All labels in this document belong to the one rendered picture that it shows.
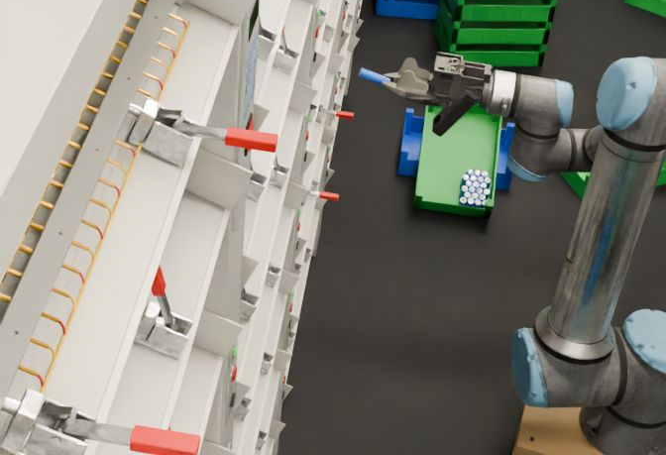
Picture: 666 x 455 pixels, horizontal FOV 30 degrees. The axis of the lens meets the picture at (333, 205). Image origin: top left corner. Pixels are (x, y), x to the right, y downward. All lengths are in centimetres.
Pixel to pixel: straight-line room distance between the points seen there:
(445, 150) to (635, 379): 111
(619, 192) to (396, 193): 124
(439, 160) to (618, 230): 120
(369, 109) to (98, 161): 278
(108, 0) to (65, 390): 24
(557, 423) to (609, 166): 68
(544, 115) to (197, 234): 149
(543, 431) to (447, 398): 31
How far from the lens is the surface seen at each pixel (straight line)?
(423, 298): 298
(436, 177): 327
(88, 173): 79
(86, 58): 54
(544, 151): 255
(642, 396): 243
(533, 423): 256
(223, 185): 111
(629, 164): 208
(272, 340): 209
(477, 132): 334
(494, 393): 281
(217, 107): 107
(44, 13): 54
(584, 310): 226
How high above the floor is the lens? 205
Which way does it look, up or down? 40 degrees down
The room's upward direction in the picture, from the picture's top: 7 degrees clockwise
